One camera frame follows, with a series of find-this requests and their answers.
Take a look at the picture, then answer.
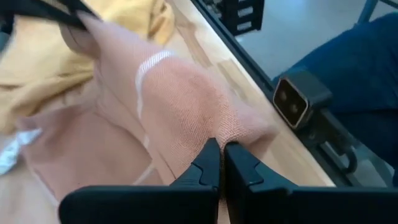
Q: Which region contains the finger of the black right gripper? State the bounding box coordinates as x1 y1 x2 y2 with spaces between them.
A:
0 0 88 31
57 0 100 19

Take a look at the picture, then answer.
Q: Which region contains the mustard yellow towel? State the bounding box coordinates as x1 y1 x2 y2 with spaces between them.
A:
0 0 175 134

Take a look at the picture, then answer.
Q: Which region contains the black aluminium table frame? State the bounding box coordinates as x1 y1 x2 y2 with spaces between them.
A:
191 0 364 187

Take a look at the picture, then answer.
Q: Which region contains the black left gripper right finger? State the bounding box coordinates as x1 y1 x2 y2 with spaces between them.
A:
224 141 398 224

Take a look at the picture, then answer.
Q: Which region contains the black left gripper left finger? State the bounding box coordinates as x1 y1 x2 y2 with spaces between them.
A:
58 138 223 224

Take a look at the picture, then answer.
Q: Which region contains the person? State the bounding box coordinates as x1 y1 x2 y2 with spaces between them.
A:
272 12 398 187

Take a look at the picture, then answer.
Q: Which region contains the terracotta pink towel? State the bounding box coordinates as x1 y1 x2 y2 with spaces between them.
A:
17 11 279 224

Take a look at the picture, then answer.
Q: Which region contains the black slotted rack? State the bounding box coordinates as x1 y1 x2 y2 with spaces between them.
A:
201 0 266 37

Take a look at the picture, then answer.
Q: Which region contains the grey-blue chair leg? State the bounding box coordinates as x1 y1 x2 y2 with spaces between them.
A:
357 0 379 24

